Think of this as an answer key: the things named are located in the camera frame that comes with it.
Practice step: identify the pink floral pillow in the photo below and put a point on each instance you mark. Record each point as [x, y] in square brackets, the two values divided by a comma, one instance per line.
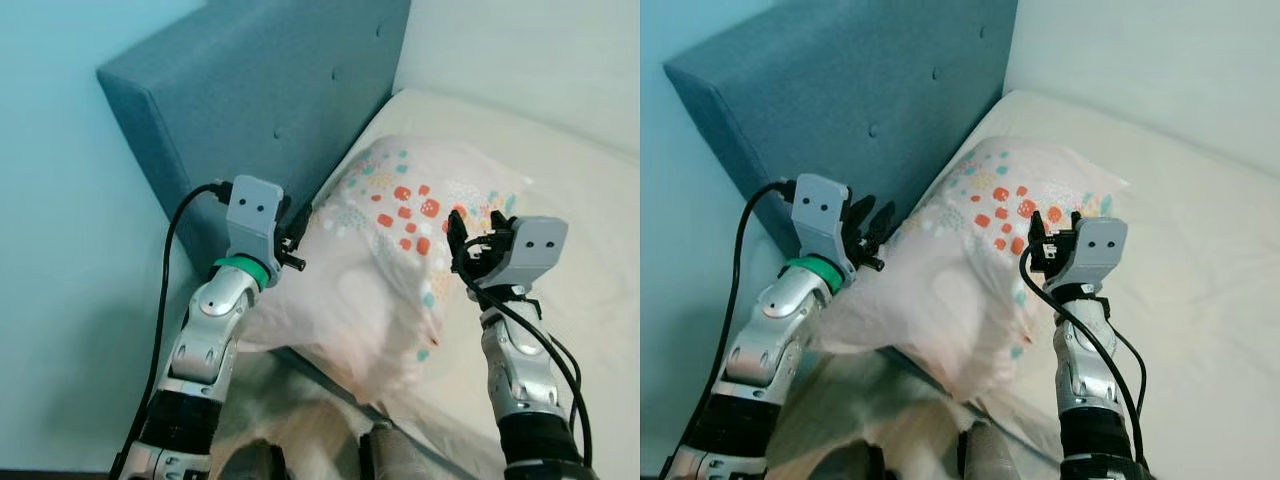
[930, 290]
[350, 290]

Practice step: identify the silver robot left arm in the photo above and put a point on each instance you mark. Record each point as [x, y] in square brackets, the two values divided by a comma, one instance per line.
[775, 330]
[205, 340]

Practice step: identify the cream bed mattress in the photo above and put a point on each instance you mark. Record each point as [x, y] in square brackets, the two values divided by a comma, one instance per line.
[560, 300]
[1200, 300]

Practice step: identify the blue-grey upholstered headboard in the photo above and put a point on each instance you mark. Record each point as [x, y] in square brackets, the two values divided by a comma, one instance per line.
[250, 80]
[830, 80]

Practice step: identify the robot left leg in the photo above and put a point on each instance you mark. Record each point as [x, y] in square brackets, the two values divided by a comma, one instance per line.
[270, 420]
[850, 420]

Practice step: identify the robot leg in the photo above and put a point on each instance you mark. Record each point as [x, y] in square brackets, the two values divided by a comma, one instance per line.
[850, 420]
[400, 455]
[270, 420]
[990, 455]

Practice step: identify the robot right leg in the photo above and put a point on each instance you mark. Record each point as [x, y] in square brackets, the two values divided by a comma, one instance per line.
[400, 455]
[990, 455]

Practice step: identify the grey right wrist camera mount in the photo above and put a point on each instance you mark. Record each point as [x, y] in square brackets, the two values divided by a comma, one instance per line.
[1100, 245]
[535, 245]

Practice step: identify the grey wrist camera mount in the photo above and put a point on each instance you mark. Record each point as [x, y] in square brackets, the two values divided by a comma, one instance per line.
[252, 215]
[1100, 245]
[535, 245]
[818, 210]

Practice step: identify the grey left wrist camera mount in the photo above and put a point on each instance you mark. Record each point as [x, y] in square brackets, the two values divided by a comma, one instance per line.
[818, 210]
[252, 215]

